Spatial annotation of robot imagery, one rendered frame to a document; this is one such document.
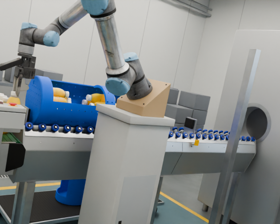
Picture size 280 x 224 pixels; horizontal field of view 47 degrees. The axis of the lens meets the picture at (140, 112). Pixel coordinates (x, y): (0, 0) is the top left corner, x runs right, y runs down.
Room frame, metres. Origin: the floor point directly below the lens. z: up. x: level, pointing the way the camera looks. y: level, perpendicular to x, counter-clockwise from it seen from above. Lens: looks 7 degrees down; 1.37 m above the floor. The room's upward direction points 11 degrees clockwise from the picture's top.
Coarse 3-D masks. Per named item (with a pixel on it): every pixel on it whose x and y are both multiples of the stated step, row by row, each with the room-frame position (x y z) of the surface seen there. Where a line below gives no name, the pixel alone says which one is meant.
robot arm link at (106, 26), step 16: (80, 0) 1.34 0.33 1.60; (96, 0) 1.31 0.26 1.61; (112, 0) 1.36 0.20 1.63; (96, 16) 1.36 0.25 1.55; (112, 16) 1.40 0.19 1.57; (112, 32) 1.42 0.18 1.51; (112, 48) 1.45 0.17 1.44; (112, 64) 1.49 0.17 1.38; (128, 64) 1.55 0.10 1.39; (112, 80) 1.50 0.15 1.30; (128, 80) 1.54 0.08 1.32
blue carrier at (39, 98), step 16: (32, 80) 1.85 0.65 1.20; (48, 80) 1.79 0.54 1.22; (32, 96) 1.82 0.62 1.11; (48, 96) 1.73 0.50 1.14; (80, 96) 2.13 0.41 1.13; (112, 96) 2.00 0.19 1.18; (32, 112) 1.79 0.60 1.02; (48, 112) 1.73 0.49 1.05; (64, 112) 1.79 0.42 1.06; (80, 112) 1.85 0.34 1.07; (96, 112) 1.91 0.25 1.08
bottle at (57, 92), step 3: (54, 90) 1.85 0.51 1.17; (57, 90) 1.87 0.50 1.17; (60, 90) 1.88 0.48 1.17; (63, 90) 1.90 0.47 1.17; (54, 93) 1.85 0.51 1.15; (57, 93) 1.86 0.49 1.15; (60, 93) 1.87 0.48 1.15; (63, 93) 1.89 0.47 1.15; (60, 96) 1.88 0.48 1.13; (63, 96) 1.89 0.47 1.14
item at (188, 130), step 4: (188, 120) 2.59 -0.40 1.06; (192, 120) 2.56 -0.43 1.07; (196, 120) 2.57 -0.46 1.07; (184, 124) 2.62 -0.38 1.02; (188, 124) 2.58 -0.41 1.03; (192, 124) 2.56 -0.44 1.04; (184, 128) 2.63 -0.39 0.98; (188, 128) 2.60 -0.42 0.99; (192, 128) 2.56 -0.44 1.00; (188, 132) 2.59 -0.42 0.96; (192, 132) 2.56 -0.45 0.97; (188, 136) 2.58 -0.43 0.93
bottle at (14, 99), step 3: (12, 96) 1.57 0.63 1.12; (15, 96) 1.57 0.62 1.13; (18, 96) 1.59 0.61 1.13; (9, 99) 1.57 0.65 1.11; (12, 99) 1.57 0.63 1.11; (15, 99) 1.57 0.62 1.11; (18, 99) 1.58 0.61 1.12; (9, 102) 1.56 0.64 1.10; (12, 102) 1.56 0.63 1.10; (15, 102) 1.57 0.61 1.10; (18, 102) 1.58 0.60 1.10
